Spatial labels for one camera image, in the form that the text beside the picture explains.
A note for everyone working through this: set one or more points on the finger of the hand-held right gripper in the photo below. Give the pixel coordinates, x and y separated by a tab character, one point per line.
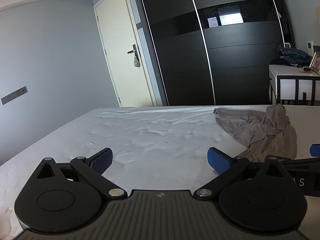
302	163
315	150

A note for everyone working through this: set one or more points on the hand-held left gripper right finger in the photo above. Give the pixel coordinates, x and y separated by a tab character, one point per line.
217	161

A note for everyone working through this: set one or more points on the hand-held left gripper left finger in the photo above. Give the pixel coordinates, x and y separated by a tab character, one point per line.
102	160

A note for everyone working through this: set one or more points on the beige garment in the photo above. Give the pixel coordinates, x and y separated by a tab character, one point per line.
270	130

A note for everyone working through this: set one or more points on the bed with white sheet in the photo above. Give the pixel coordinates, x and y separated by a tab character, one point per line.
150	135

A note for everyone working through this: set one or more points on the white cabinet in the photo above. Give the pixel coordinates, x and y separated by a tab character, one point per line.
287	85

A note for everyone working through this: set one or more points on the small black object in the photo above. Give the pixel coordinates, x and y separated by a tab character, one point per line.
306	68

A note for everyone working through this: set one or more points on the dark cloth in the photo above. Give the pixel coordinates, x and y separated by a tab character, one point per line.
278	61

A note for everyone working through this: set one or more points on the blue jeans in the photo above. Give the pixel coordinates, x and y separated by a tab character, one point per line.
296	55

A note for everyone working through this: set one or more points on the black sliding wardrobe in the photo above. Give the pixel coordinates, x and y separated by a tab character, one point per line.
185	67

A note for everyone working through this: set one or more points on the small hanging pouch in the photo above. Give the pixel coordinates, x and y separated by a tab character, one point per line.
136	62

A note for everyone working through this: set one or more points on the cream door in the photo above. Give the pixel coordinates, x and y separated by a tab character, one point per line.
120	42

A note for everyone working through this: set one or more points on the picture frame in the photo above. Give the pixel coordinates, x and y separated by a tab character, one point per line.
315	63

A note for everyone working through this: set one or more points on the white wall intercom panel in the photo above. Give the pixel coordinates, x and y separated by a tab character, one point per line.
310	48

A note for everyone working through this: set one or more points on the grey wall switch panel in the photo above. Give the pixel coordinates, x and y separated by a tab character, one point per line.
15	92

